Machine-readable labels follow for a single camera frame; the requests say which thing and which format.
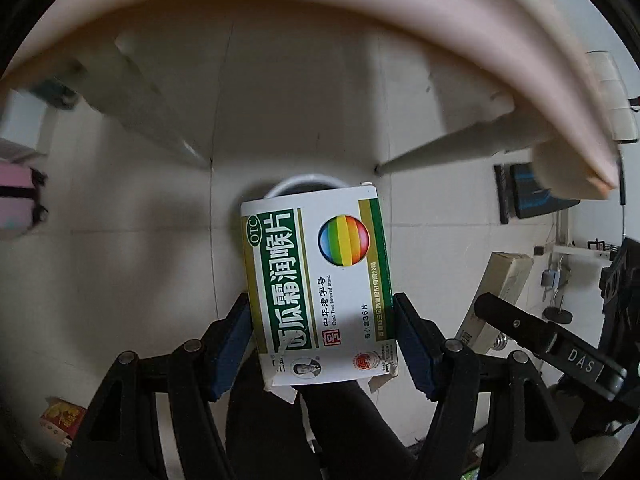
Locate green white lozenge box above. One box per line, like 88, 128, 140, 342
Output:
241, 183, 398, 390

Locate white round trash bin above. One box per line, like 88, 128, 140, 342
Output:
264, 174, 348, 200

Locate person's dark trousers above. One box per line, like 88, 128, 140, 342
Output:
224, 353, 414, 479

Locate cream flat medicine box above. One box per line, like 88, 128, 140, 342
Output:
456, 252, 534, 354

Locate red packet on floor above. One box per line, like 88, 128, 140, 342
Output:
39, 396, 87, 440

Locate black blue fitness board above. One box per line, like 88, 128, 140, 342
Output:
494, 162, 580, 224

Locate table leg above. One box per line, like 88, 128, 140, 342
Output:
374, 92, 554, 176
66, 42, 210, 168

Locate pink small suitcase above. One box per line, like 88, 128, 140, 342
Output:
0, 160, 49, 240

